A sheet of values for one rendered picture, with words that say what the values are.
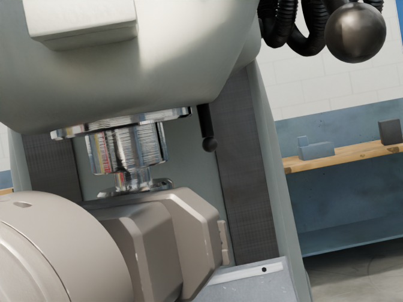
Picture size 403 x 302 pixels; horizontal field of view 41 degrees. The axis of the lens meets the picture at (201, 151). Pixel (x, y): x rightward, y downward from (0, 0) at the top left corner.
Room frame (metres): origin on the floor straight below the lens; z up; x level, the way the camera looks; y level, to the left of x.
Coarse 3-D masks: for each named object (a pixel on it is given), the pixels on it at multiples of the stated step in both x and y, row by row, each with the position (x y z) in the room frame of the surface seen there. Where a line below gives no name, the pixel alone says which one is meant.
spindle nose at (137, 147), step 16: (128, 128) 0.30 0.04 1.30; (144, 128) 0.31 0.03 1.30; (160, 128) 0.32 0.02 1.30; (96, 144) 0.31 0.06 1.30; (112, 144) 0.30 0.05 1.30; (128, 144) 0.30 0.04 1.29; (144, 144) 0.31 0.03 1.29; (160, 144) 0.31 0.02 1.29; (96, 160) 0.31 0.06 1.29; (112, 160) 0.30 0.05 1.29; (128, 160) 0.30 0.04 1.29; (144, 160) 0.30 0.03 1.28; (160, 160) 0.31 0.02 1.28
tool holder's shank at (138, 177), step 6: (138, 168) 0.31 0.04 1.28; (144, 168) 0.32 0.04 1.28; (150, 168) 0.32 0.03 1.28; (114, 174) 0.32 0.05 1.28; (120, 174) 0.32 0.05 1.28; (126, 174) 0.31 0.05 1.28; (132, 174) 0.31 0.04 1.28; (138, 174) 0.32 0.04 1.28; (144, 174) 0.32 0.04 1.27; (150, 174) 0.32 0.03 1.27; (120, 180) 0.32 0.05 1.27; (126, 180) 0.31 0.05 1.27; (132, 180) 0.31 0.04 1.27; (138, 180) 0.32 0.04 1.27; (144, 180) 0.32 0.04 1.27; (150, 180) 0.32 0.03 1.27; (120, 186) 0.32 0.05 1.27; (126, 186) 0.31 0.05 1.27; (132, 186) 0.32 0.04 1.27
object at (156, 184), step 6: (156, 180) 0.33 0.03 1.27; (162, 180) 0.32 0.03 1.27; (168, 180) 0.32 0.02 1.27; (114, 186) 0.34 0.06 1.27; (138, 186) 0.31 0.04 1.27; (144, 186) 0.31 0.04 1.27; (150, 186) 0.31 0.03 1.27; (156, 186) 0.31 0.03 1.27; (162, 186) 0.31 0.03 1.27; (168, 186) 0.32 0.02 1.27; (102, 192) 0.31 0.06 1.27; (108, 192) 0.31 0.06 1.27; (114, 192) 0.31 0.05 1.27; (120, 192) 0.30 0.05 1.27; (126, 192) 0.30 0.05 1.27; (132, 192) 0.30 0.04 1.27; (138, 192) 0.30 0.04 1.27
